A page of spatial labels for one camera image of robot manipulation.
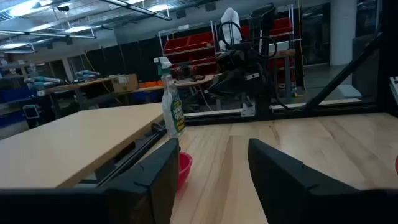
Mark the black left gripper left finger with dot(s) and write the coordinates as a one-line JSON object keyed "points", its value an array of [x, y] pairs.
{"points": [[152, 183]]}

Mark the red storage bin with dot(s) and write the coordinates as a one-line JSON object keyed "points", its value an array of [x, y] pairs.
{"points": [[281, 26], [202, 40], [175, 45]]}

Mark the white round pillar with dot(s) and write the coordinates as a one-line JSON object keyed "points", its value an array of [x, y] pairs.
{"points": [[343, 31]]}

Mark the brown cardboard box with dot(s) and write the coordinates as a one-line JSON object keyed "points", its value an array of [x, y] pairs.
{"points": [[124, 83]]}

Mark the small pink-red bowl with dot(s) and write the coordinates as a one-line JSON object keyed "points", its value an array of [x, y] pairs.
{"points": [[184, 168]]}

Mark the wooden workbench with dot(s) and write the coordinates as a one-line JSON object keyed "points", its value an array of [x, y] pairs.
{"points": [[93, 84]]}

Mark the black diagonal frame strut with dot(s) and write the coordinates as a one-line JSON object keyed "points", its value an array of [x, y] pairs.
{"points": [[339, 77]]}

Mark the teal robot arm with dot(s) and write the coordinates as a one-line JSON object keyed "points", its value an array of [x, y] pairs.
{"points": [[87, 74], [42, 81]]}

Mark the white control panel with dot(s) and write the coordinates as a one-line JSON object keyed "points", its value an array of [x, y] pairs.
{"points": [[395, 88]]}

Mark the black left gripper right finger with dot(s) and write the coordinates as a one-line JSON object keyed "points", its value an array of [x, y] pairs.
{"points": [[289, 189]]}

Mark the small screen device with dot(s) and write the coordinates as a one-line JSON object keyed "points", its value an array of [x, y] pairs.
{"points": [[31, 111]]}

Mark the orange parts on workbench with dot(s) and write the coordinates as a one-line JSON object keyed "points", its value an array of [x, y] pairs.
{"points": [[150, 84]]}

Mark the white metal storage rack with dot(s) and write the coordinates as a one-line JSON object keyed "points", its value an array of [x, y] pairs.
{"points": [[213, 34]]}

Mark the long ceiling light bar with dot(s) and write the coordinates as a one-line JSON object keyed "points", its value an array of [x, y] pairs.
{"points": [[140, 9], [46, 35]]}

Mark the black horizontal frame rail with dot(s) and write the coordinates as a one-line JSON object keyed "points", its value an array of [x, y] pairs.
{"points": [[326, 109]]}

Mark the silver metal corner bracket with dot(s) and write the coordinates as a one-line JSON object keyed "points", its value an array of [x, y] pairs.
{"points": [[248, 109]]}

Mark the clear spray cleaner bottle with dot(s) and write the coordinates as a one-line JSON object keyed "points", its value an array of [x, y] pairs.
{"points": [[173, 109]]}

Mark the white covered object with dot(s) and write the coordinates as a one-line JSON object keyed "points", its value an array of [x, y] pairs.
{"points": [[230, 26]]}

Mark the black shelf support rail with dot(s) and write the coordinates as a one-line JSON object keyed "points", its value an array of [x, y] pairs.
{"points": [[136, 152]]}

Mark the light wooden shelf board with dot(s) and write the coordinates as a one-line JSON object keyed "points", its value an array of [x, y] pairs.
{"points": [[71, 143]]}

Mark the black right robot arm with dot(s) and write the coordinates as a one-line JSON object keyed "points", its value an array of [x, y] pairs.
{"points": [[264, 46]]}

